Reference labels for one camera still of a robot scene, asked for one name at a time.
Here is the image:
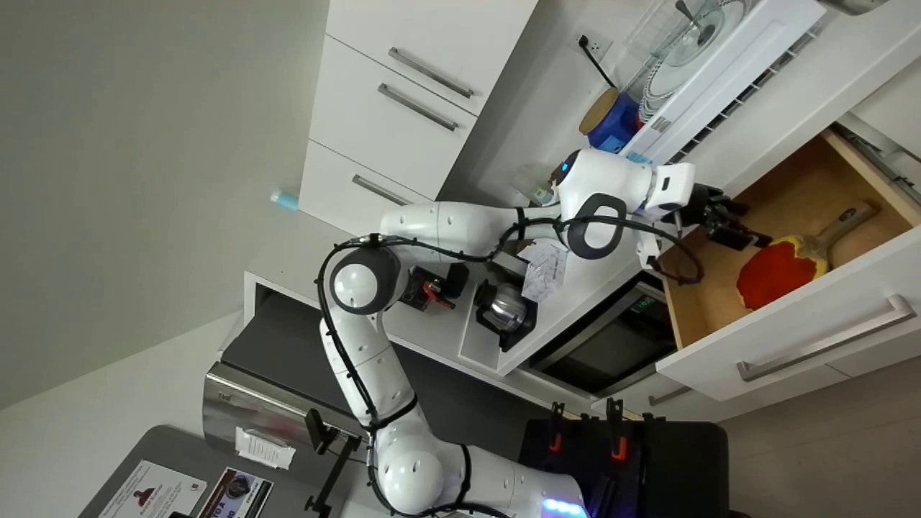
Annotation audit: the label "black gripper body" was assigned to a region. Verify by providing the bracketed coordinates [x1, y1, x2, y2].
[686, 182, 743, 238]

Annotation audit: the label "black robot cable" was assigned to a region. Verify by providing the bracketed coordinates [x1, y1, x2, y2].
[313, 206, 707, 518]

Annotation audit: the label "white cabinet drawer front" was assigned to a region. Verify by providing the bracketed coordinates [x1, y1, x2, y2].
[326, 0, 540, 118]
[300, 138, 435, 241]

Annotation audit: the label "wooden drawer with white front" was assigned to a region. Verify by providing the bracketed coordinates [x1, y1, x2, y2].
[655, 127, 921, 406]

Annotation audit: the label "white crumpled paper towel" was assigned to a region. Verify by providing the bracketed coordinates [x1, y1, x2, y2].
[516, 238, 578, 305]

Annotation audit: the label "small teal object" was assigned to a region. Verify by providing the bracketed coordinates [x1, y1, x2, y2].
[267, 187, 306, 213]

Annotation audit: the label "black built-in oven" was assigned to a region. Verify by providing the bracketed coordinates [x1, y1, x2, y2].
[520, 275, 680, 397]

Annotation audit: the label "blue cup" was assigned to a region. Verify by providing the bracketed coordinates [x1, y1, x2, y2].
[588, 91, 644, 154]

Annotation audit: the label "white printed paper sheet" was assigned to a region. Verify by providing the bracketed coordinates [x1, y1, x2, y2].
[96, 456, 209, 518]

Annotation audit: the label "round cork lid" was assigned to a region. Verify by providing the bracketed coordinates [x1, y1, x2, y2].
[576, 87, 624, 138]

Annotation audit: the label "long metal drawer handle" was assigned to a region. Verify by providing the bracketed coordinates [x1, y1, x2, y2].
[735, 290, 919, 386]

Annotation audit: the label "clear glass plate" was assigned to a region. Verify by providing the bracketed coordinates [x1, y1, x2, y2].
[637, 0, 760, 124]

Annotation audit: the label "white paper label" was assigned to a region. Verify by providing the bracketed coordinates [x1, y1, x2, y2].
[234, 428, 300, 472]

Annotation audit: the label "white cabinet drawers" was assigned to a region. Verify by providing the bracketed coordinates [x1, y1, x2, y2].
[310, 33, 481, 202]

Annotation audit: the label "paper sheet with dark photo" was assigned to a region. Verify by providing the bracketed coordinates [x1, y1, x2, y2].
[195, 465, 274, 518]

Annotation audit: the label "short metal drawer handle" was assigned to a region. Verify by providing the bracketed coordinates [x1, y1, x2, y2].
[644, 383, 697, 409]

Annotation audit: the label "black wall cable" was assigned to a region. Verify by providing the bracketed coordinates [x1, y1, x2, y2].
[576, 31, 615, 91]

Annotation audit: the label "white dish rack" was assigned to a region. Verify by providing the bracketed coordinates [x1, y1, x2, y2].
[614, 0, 831, 195]

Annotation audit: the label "stainless steel appliance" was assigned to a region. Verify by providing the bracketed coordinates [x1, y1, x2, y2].
[198, 359, 327, 455]

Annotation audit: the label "black clamp mount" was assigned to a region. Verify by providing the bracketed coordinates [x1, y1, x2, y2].
[303, 409, 365, 518]

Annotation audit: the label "metal bar cabinet handle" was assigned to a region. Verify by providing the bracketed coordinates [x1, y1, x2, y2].
[347, 169, 415, 210]
[386, 42, 481, 101]
[375, 79, 464, 134]

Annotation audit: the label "black case with orange clips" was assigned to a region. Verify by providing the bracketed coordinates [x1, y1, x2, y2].
[516, 399, 730, 518]

